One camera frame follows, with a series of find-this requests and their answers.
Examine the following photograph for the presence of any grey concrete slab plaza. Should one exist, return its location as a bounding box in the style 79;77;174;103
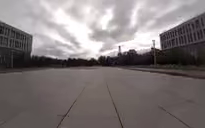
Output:
0;65;205;128

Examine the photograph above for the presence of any pale gridded-window building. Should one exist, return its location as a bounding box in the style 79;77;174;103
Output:
0;16;34;67

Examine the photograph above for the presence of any dark row of trees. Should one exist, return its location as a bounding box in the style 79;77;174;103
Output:
0;48;205;68

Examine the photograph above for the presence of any distant tower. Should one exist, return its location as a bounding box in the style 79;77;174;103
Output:
117;45;123;58

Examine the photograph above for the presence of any tall pole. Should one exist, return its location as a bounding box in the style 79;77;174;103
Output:
151;39;157;67

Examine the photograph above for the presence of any dark raised verge strip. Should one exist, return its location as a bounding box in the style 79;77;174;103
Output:
121;65;205;81

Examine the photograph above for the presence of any long grey gridded-window building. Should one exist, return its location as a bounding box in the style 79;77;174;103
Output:
158;8;205;64

